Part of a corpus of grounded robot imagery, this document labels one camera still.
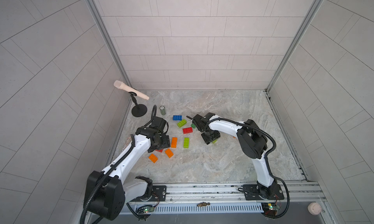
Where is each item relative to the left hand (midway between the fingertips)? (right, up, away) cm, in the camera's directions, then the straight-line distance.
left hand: (165, 144), depth 82 cm
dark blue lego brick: (+5, +13, +17) cm, 22 cm away
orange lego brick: (+2, -6, +2) cm, 6 cm away
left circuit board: (-4, -25, -17) cm, 30 cm away
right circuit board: (+52, -26, -14) cm, 60 cm away
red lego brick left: (+12, +6, +11) cm, 17 cm away
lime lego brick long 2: (+11, -1, +6) cm, 13 cm away
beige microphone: (-27, +35, 0) cm, 44 cm away
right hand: (+27, -1, +10) cm, 29 cm away
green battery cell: (-5, +18, +17) cm, 25 cm away
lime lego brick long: (+8, +10, +14) cm, 19 cm away
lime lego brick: (+29, 0, +6) cm, 29 cm away
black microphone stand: (-24, +18, +23) cm, 38 cm away
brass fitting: (+21, -24, -14) cm, 35 cm away
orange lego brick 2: (-7, -8, 0) cm, 11 cm away
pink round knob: (+71, -24, -17) cm, 77 cm away
